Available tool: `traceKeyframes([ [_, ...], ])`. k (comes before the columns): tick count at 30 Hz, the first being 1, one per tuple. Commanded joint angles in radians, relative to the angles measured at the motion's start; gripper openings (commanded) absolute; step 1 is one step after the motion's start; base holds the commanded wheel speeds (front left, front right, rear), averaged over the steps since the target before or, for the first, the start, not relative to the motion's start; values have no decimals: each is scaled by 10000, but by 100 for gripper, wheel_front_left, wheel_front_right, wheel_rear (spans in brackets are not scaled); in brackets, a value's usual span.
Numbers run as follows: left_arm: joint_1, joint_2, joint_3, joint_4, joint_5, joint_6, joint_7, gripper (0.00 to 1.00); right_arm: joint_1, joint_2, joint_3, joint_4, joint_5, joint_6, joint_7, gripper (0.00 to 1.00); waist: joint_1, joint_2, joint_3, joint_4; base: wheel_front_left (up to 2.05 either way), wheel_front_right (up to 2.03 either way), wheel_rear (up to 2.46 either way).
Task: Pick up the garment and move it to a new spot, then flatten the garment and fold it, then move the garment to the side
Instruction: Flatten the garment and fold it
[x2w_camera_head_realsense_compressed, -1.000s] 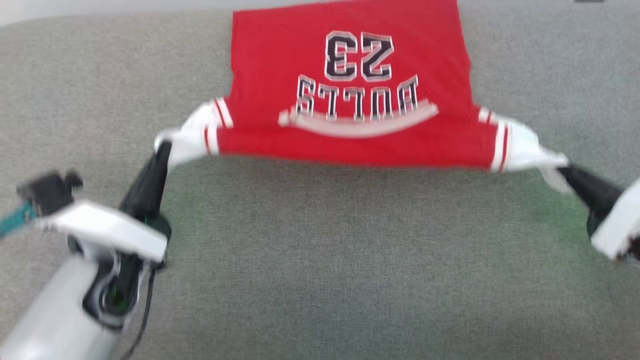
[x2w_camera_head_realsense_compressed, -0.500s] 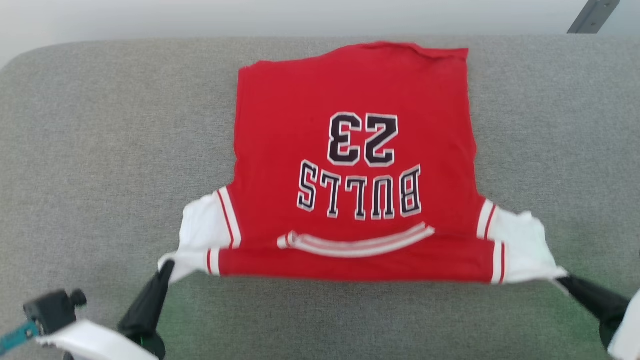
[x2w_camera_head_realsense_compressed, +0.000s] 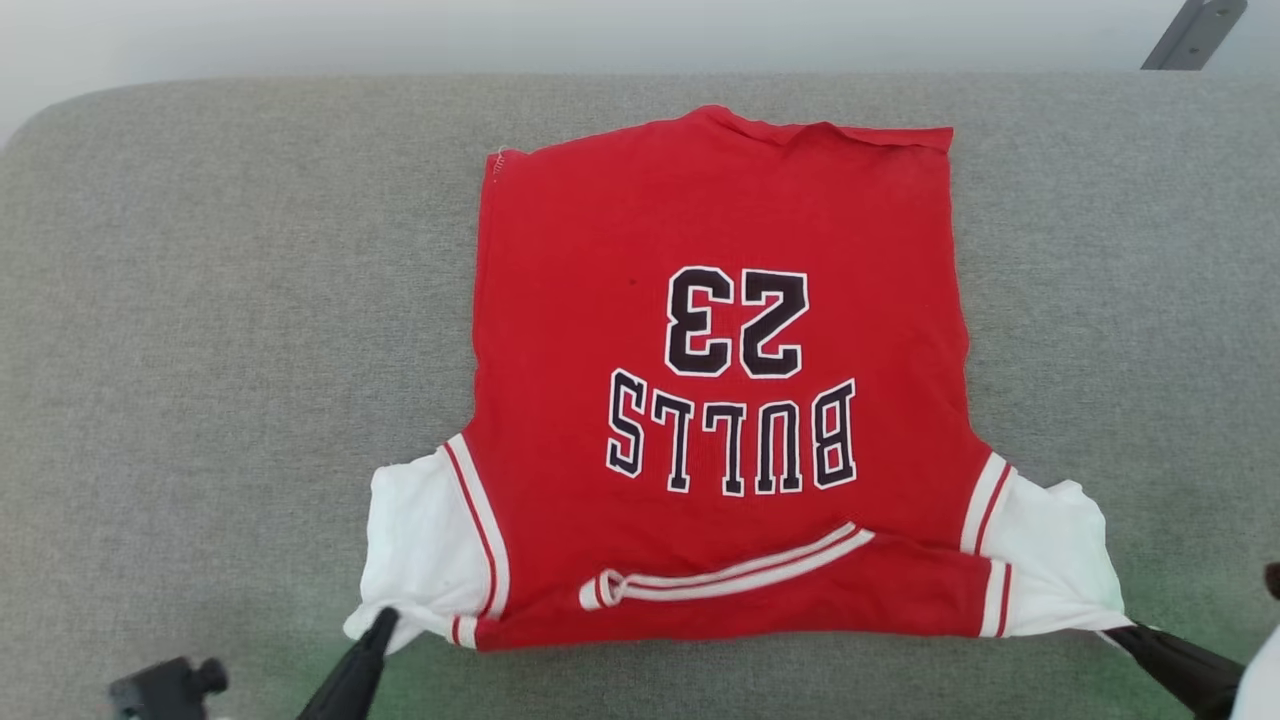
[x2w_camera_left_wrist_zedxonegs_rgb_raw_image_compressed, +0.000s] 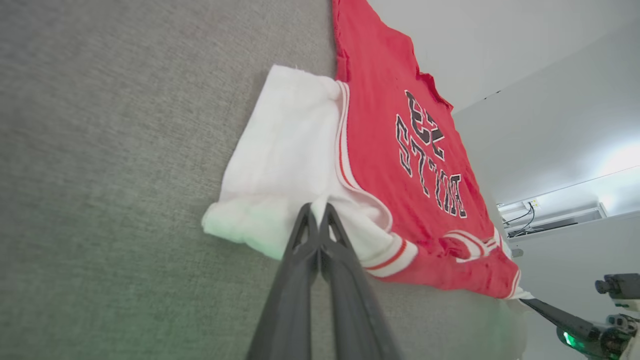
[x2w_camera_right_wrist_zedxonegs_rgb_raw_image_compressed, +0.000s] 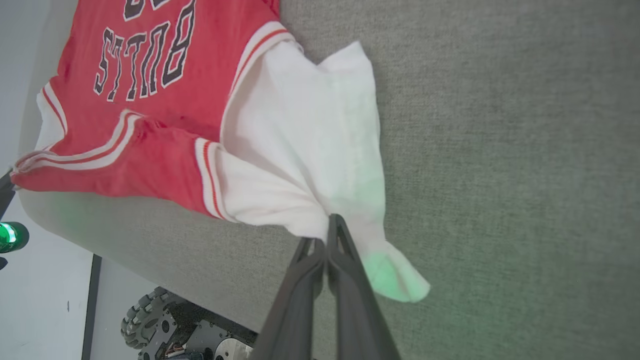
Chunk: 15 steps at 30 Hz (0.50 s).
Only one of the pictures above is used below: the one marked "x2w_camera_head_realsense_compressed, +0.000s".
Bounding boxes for grey metal bracket pole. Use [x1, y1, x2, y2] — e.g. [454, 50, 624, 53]
[1142, 0, 1249, 71]

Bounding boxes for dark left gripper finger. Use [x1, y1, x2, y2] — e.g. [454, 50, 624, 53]
[297, 607, 401, 720]

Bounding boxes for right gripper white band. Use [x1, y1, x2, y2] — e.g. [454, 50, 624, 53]
[1105, 622, 1280, 720]

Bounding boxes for red basketball jersey white sleeves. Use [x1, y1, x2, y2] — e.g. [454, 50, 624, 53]
[343, 105, 1136, 653]

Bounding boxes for grey fabric sofa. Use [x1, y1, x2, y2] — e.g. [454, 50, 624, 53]
[0, 70, 1280, 720]

